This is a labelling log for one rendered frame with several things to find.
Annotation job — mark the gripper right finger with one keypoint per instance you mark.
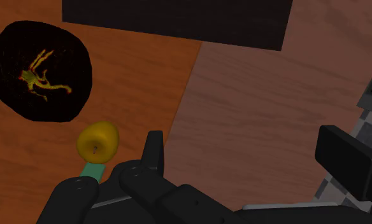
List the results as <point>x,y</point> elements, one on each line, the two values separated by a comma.
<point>347,161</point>

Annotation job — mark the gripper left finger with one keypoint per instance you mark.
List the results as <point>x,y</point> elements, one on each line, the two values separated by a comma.
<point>148,183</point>

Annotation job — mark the green flat block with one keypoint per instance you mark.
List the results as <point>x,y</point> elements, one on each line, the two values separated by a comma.
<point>92,171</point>

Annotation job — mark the yellow apple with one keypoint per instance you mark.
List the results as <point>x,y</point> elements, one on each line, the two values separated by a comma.
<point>98,142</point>

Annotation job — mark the black bowl with yellow pattern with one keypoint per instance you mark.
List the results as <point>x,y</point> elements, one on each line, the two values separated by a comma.
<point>40,71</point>

